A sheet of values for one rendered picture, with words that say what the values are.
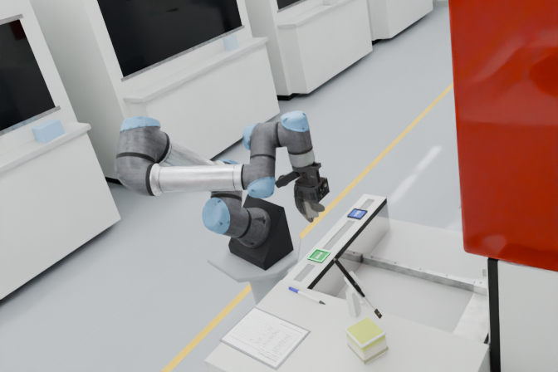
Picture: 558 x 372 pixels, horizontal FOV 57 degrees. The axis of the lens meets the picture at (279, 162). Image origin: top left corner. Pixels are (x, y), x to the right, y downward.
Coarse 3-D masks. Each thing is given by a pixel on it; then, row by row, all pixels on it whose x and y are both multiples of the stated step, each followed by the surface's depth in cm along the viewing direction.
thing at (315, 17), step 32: (256, 0) 571; (288, 0) 586; (320, 0) 635; (352, 0) 654; (256, 32) 592; (288, 32) 575; (320, 32) 604; (352, 32) 662; (288, 64) 596; (320, 64) 612; (288, 96) 613
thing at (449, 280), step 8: (368, 256) 180; (368, 264) 180; (376, 264) 178; (384, 264) 175; (392, 264) 173; (400, 264) 172; (408, 264) 172; (400, 272) 173; (408, 272) 171; (416, 272) 168; (424, 272) 166; (432, 272) 165; (440, 272) 165; (432, 280) 166; (440, 280) 164; (448, 280) 162; (456, 280) 160; (464, 280) 159; (472, 280) 159; (464, 288) 160; (472, 288) 158
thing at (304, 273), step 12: (360, 204) 190; (372, 204) 188; (336, 228) 179; (348, 228) 178; (324, 240) 174; (336, 240) 174; (348, 240) 172; (336, 252) 167; (300, 264) 165; (312, 264) 164; (324, 264) 163; (288, 276) 161; (300, 276) 161; (312, 276) 159
